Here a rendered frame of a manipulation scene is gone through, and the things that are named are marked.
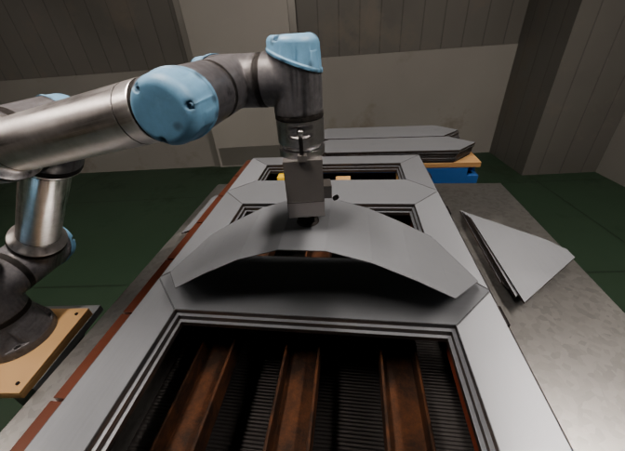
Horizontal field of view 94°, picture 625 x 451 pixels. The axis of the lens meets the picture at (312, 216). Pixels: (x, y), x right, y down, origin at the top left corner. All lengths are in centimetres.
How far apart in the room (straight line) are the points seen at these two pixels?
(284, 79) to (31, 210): 64
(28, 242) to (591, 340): 127
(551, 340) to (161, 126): 80
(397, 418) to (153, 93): 66
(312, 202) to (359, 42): 297
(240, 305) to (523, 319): 62
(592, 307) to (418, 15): 298
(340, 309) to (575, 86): 310
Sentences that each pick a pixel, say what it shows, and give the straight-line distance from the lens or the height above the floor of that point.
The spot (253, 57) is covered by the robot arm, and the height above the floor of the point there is 130.
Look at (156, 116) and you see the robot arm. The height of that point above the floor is 126.
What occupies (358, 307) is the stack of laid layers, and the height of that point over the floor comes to 85.
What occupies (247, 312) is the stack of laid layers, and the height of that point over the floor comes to 85.
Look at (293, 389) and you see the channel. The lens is 72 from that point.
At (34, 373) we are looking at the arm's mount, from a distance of 99.
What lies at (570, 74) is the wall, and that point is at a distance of 339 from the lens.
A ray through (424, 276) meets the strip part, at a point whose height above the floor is 95.
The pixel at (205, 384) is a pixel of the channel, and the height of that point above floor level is 68.
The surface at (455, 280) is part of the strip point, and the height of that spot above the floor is 91.
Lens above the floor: 132
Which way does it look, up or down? 32 degrees down
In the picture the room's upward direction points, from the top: 4 degrees counter-clockwise
